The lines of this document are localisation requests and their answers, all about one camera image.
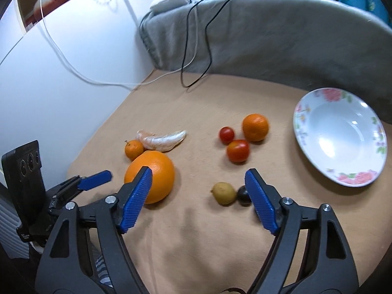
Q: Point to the small cherry tomato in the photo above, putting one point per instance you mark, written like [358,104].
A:
[226,135]

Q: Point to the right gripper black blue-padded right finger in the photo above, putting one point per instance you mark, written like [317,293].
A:
[327,265]

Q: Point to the dark grape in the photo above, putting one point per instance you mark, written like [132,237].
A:
[243,197]

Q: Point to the larger red tomato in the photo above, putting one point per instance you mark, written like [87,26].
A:
[238,151]

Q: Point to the small mandarin with stem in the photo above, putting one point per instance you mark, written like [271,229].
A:
[133,149]

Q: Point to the white floral plate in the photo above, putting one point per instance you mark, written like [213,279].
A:
[341,136]

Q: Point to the yellow-green small fruit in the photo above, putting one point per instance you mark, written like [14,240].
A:
[224,193]

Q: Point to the black camera box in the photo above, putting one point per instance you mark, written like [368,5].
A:
[21,168]

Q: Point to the mandarin orange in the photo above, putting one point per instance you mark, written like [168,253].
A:
[255,127]

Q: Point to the peeled pomelo segment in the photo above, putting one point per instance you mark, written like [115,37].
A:
[162,143]

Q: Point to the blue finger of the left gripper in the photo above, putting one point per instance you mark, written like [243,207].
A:
[95,180]

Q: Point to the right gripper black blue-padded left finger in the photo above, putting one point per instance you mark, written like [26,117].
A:
[67,264]

